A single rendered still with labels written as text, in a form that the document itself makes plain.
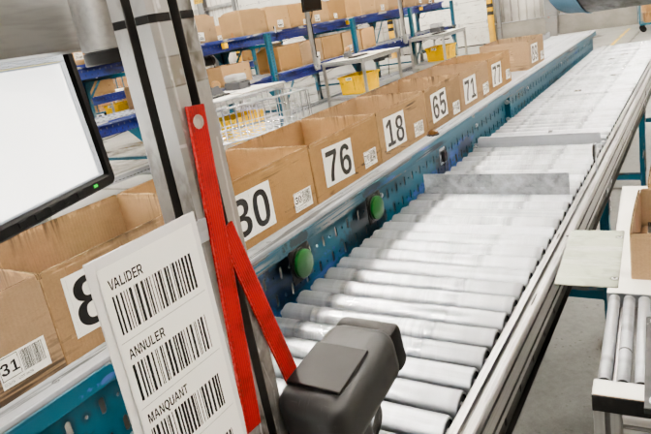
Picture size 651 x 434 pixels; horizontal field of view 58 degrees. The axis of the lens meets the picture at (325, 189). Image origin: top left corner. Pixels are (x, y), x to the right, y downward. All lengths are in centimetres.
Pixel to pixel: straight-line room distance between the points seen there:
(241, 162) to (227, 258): 129
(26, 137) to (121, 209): 104
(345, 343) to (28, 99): 31
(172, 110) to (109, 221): 109
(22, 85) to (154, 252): 16
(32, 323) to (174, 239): 68
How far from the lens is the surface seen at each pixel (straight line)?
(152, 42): 39
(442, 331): 119
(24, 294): 103
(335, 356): 50
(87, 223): 144
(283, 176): 147
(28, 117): 46
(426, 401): 103
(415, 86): 268
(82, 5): 44
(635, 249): 133
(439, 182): 200
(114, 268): 36
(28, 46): 45
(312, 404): 47
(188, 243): 39
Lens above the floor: 135
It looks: 15 degrees down
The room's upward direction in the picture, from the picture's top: 10 degrees counter-clockwise
